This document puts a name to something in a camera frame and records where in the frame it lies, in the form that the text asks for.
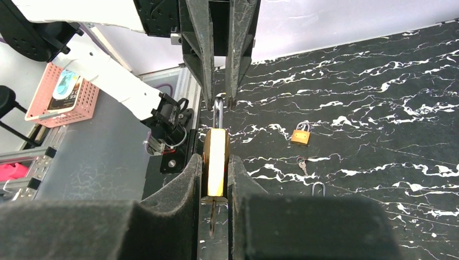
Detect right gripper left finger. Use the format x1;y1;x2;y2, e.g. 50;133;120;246
1;154;202;259

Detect loose small keys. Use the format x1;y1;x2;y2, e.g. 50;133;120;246
297;157;309;176

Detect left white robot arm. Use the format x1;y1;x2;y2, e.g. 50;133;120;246
1;1;260;174

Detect brass padlock with keys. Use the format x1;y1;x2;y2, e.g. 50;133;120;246
291;122;311;146

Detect brass long-shackle padlock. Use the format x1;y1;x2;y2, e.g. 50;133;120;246
311;181;326;197

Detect pink perforated basket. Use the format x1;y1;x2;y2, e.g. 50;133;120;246
24;63;99;128

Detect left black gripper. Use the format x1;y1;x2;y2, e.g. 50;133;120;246
133;0;261;111

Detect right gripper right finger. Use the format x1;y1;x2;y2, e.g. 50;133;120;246
228;155;403;259

